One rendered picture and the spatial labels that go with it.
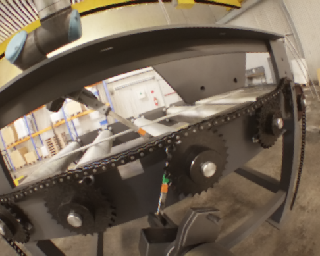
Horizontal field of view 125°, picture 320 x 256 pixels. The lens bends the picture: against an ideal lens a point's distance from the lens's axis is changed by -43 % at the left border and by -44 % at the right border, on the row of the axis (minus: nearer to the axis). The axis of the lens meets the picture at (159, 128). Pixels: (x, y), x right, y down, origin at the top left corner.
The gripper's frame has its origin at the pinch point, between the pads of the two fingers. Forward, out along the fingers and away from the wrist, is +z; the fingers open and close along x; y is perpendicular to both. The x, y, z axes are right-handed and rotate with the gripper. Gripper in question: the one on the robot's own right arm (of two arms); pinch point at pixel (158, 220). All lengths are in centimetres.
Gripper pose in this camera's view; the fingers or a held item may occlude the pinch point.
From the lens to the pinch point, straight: 37.2
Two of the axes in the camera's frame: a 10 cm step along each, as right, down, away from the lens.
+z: -3.3, 1.4, 9.4
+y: -1.6, 9.7, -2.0
